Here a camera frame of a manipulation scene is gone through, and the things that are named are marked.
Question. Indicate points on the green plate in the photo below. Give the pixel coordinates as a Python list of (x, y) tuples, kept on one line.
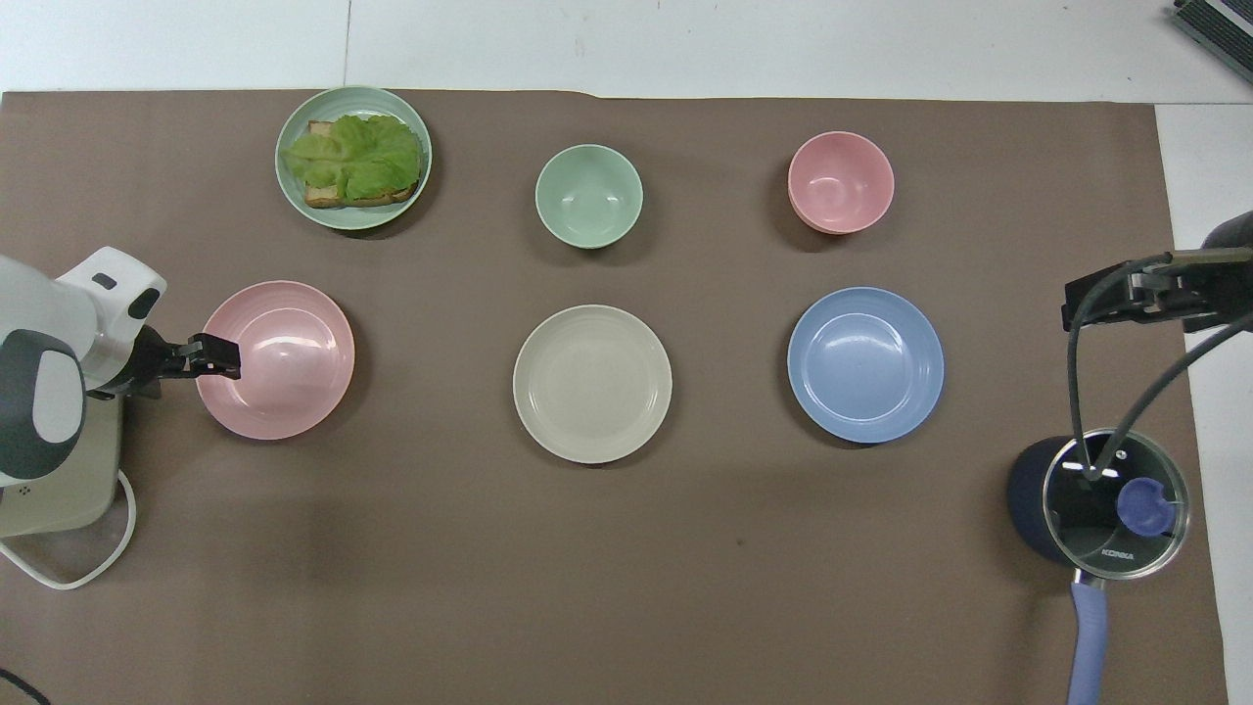
[(294, 201)]

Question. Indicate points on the blue plate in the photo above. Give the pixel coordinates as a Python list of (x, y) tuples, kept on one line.
[(866, 364)]

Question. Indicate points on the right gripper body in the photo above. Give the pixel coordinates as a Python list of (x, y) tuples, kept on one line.
[(1226, 294)]

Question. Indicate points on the green lettuce leaf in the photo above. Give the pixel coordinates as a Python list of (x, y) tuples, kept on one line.
[(357, 157)]

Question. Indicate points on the dark ribbed object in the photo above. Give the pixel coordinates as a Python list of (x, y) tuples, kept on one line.
[(1219, 22)]

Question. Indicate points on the pink plate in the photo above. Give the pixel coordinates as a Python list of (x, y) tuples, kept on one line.
[(284, 362)]

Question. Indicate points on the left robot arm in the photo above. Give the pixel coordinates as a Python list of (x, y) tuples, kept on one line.
[(49, 323)]

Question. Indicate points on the toast slice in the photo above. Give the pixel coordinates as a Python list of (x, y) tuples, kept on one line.
[(328, 198)]

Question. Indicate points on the pink bowl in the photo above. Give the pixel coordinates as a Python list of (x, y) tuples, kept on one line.
[(841, 181)]

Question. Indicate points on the green bowl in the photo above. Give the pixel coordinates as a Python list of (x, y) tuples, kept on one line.
[(588, 196)]

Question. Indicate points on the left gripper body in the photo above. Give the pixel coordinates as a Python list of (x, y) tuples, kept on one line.
[(149, 364)]

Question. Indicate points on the beige plate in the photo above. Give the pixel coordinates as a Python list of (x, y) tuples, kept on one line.
[(592, 384)]

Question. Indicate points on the dark blue pot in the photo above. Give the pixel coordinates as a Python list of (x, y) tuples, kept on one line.
[(1028, 499)]

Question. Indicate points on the glass pot lid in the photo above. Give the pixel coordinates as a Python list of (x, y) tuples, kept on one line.
[(1087, 529)]

